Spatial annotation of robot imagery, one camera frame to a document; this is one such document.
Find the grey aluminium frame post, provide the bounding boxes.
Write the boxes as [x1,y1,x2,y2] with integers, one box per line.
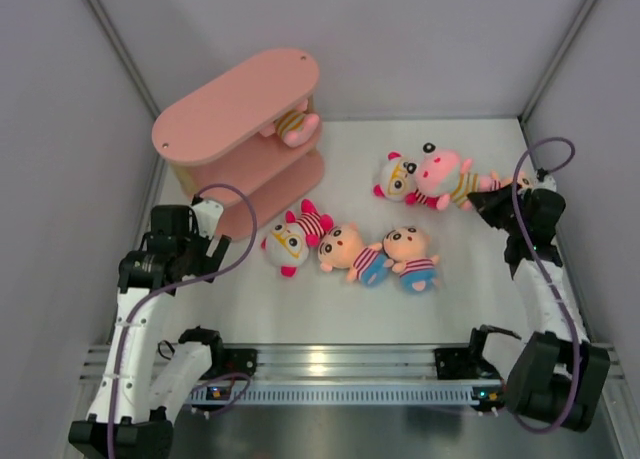
[518,0,601,125]

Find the white slotted cable duct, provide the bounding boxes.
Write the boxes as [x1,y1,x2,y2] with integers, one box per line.
[186,382,501,407]

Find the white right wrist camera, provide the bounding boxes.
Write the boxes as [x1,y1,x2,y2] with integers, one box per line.
[532,168,557,192]

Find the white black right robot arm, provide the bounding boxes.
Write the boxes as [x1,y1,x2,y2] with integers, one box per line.
[466,184,611,432]

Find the peach boy plush blue pants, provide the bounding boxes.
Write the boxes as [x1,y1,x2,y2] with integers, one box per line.
[490,171,534,190]

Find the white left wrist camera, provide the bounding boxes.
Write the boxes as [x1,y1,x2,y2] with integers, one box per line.
[191,196,224,239]

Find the white panda plush yellow glasses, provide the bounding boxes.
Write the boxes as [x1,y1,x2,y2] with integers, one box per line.
[373,151,417,203]

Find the grey left frame post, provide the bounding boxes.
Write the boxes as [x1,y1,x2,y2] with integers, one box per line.
[72,0,164,123]

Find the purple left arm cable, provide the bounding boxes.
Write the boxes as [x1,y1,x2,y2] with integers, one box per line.
[106,182,259,459]

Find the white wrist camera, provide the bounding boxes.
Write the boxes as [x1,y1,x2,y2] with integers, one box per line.
[532,168,557,192]
[191,196,224,239]

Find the pink hippo plush striped shirt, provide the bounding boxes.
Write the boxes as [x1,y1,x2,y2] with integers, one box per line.
[408,142,500,211]

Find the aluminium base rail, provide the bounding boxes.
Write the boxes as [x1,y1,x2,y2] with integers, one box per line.
[79,342,626,383]

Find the pink three-tier wooden shelf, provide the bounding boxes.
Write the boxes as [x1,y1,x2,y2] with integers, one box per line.
[151,48,325,241]

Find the peach boy plush striped shirt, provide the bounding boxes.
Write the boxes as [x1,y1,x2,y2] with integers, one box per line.
[382,226,439,294]

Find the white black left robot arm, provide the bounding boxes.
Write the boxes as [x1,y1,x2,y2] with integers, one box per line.
[68,197,349,458]

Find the white panda plush pink limbs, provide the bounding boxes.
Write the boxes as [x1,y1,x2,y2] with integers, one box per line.
[261,198,334,278]

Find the peach boy plush blue shorts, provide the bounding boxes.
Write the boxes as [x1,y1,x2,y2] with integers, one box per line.
[317,223,394,287]

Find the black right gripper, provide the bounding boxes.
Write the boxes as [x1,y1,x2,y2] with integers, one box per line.
[467,180,529,236]

